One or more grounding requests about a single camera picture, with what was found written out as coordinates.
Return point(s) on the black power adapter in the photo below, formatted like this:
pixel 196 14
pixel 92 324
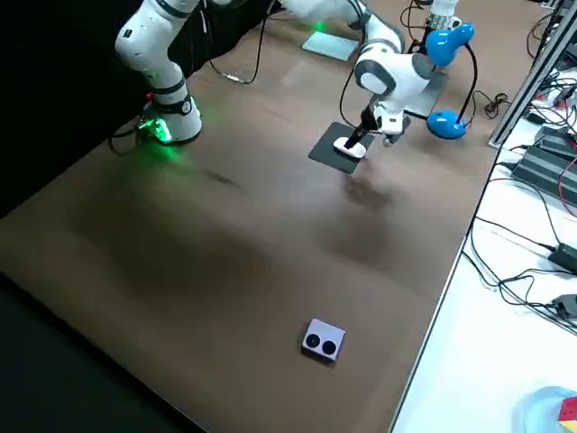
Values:
pixel 565 306
pixel 563 257

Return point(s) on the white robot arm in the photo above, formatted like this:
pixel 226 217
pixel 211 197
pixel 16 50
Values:
pixel 149 54
pixel 444 6

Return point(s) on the translucent blue plastic bag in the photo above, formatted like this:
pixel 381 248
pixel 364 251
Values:
pixel 536 410

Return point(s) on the colourful puzzle cube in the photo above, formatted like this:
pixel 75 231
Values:
pixel 568 415

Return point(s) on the aluminium profile post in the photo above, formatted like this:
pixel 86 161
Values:
pixel 532 76

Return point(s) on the black ribbed power box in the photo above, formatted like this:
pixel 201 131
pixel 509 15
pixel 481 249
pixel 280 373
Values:
pixel 556 137
pixel 545 169

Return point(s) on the white computer mouse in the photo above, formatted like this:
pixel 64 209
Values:
pixel 359 152

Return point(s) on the blue desk lamp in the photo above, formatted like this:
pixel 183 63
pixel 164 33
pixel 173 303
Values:
pixel 446 40

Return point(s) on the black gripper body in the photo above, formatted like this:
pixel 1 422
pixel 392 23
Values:
pixel 372 118

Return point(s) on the black mouse pad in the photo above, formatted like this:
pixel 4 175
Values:
pixel 329 155

